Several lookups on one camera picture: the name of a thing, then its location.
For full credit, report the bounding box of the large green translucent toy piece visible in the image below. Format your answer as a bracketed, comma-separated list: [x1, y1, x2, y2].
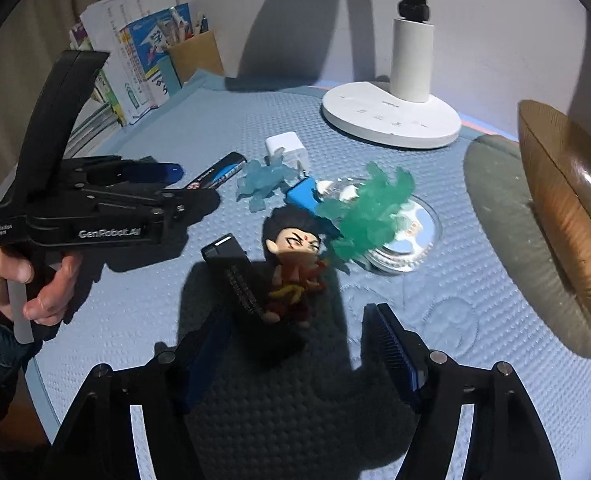
[315, 161, 416, 276]

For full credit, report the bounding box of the white charger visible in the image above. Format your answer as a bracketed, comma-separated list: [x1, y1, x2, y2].
[266, 131, 309, 173]

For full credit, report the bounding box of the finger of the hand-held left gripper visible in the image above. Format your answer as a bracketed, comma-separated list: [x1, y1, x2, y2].
[82, 186, 222, 224]
[64, 156, 184, 186]

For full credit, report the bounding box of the black rectangular box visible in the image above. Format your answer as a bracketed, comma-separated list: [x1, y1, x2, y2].
[202, 232, 269, 320]

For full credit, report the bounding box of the pile of flat books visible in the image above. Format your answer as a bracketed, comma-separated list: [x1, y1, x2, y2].
[63, 105, 125, 158]

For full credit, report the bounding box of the blue textured mat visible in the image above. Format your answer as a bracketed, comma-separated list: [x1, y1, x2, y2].
[0, 67, 591, 480]

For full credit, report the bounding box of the brown ribbed bowl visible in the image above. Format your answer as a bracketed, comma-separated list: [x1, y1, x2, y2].
[518, 99, 591, 333]

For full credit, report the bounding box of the red robed figurine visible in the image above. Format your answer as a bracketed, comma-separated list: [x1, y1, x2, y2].
[262, 206, 329, 328]

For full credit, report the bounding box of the black and blue utility knife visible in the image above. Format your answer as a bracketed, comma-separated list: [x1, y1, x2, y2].
[186, 151, 247, 192]

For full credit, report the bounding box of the light blue translucent toy piece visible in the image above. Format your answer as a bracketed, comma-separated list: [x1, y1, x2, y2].
[234, 152, 301, 211]

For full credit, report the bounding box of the light blue box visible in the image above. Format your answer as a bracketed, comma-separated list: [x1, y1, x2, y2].
[157, 55, 184, 95]

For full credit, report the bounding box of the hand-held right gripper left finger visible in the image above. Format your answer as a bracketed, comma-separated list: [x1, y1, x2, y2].
[40, 305, 236, 480]

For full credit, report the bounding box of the row of upright books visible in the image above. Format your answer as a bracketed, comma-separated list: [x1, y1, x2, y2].
[68, 0, 196, 127]

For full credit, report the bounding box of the bunch of pens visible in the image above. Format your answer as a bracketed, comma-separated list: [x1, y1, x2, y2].
[158, 2, 210, 51]

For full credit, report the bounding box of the person's left hand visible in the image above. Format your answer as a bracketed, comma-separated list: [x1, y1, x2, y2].
[0, 249, 84, 326]

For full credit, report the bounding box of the small blue box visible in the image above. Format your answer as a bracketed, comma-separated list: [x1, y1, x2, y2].
[286, 178, 326, 218]

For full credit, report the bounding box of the brown pen holder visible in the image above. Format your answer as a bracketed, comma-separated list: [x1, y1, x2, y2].
[167, 30, 225, 86]

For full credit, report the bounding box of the white lamp base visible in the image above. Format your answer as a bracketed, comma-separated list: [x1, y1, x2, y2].
[321, 0, 462, 149]

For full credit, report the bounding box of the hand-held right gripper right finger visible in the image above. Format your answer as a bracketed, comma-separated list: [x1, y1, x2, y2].
[364, 302, 563, 480]

